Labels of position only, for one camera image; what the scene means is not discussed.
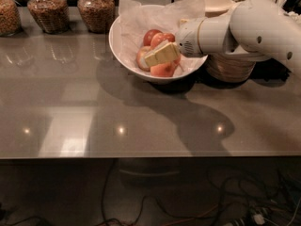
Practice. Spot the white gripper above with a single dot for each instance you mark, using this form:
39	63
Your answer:
187	38

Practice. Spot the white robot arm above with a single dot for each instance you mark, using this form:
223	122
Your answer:
254	30

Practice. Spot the right hidden red apple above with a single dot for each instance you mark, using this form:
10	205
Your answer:
177	60

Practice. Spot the front orange red apple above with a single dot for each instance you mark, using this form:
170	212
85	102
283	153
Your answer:
163	70

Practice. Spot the back dark red apple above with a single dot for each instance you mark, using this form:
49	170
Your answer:
148	37

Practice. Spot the left pale red apple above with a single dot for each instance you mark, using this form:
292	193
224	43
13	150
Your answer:
139	58

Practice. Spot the white ceramic bowl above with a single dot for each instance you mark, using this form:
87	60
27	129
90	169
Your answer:
186	67

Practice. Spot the white paper liner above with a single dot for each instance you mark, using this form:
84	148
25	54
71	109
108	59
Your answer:
135	20

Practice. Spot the near stack of paper bowls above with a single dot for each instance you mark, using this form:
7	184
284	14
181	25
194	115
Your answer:
229	70

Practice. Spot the right glass cereal jar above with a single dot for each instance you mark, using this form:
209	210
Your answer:
97	15

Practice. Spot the glass cereal jar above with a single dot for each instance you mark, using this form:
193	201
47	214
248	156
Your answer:
52	16
10	21
97	15

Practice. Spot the middle glass cereal jar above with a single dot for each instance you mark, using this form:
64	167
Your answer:
52	16

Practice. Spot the left glass cereal jar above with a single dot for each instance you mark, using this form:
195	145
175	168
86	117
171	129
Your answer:
10	21

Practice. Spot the white power plug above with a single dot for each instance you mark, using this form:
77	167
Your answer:
259	219

